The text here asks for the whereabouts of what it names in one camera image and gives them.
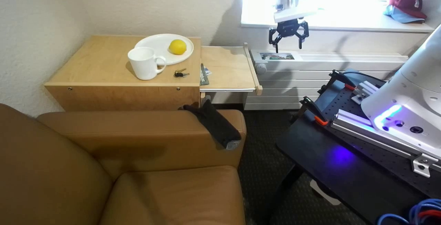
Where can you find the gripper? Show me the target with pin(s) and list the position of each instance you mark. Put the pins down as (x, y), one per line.
(288, 29)

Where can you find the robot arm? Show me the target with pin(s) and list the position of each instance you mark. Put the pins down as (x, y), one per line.
(410, 90)

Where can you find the wooden drawer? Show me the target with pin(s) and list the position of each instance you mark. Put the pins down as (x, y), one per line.
(225, 68)

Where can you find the picture card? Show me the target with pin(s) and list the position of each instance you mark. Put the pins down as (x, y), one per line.
(276, 56)

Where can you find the radiator knob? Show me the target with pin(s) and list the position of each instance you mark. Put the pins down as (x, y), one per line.
(260, 68)

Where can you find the white radiator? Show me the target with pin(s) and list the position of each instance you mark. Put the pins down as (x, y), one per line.
(327, 75)

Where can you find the black clamp with orange tips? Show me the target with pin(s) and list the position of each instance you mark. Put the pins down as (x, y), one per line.
(339, 77)
(313, 109)

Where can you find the window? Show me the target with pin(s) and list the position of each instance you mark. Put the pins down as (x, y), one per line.
(351, 1)

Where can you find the dark booklet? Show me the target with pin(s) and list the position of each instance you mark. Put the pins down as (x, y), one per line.
(204, 75)

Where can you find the yellow lemon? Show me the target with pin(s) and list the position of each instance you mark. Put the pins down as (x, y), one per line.
(177, 47)

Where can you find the black sock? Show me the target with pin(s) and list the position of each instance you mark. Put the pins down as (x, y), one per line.
(215, 123)

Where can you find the keys with black fob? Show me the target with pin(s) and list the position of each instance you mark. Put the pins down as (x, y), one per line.
(180, 73)

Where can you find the maroon cap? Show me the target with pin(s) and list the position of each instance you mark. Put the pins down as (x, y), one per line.
(407, 0)

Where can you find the white plate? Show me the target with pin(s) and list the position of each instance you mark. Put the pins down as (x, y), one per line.
(162, 47)

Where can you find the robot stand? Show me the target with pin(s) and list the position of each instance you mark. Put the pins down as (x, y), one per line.
(344, 156)

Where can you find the white mug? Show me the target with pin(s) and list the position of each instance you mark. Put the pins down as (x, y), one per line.
(144, 63)

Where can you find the white object on floor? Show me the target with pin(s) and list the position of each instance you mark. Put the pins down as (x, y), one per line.
(324, 192)

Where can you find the wooden bedside cabinet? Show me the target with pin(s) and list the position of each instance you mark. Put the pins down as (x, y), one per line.
(113, 77)

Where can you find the brown leather armchair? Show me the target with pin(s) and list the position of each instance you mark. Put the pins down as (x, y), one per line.
(120, 163)

